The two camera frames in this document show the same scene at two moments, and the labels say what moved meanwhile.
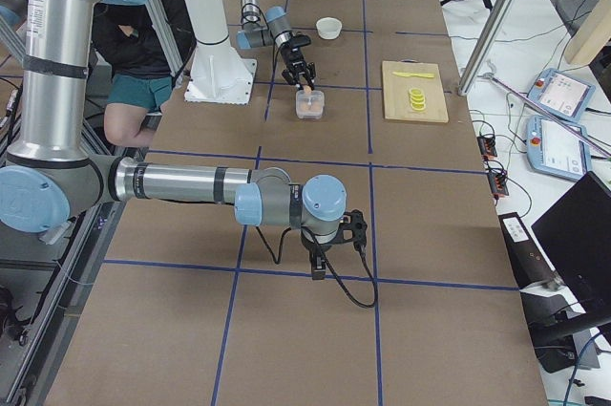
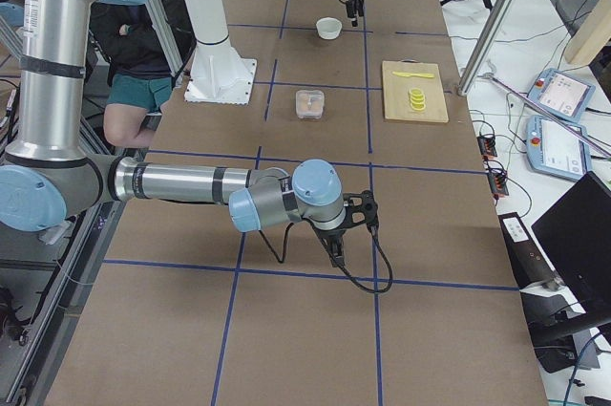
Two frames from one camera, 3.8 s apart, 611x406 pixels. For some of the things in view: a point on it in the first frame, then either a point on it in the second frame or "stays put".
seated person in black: x=127 y=44 stays put
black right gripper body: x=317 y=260 to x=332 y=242
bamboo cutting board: x=396 y=92 stays put
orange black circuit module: x=487 y=147 stays put
